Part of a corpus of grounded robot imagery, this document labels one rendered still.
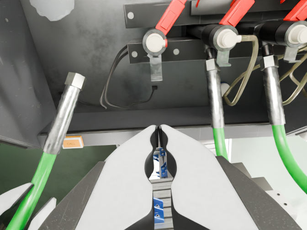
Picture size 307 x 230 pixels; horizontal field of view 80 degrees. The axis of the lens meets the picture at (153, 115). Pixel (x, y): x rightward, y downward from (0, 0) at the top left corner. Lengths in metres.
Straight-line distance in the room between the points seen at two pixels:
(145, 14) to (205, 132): 0.30
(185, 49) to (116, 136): 0.26
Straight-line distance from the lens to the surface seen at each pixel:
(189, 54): 0.37
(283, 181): 2.38
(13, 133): 0.50
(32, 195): 0.24
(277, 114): 0.29
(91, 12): 0.53
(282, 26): 0.28
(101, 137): 0.49
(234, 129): 0.50
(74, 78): 0.23
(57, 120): 0.23
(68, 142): 0.51
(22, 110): 0.52
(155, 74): 0.23
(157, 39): 0.21
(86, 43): 0.54
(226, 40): 0.23
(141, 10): 0.36
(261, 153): 2.00
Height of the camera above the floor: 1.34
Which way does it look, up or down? 63 degrees down
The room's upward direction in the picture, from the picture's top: 179 degrees clockwise
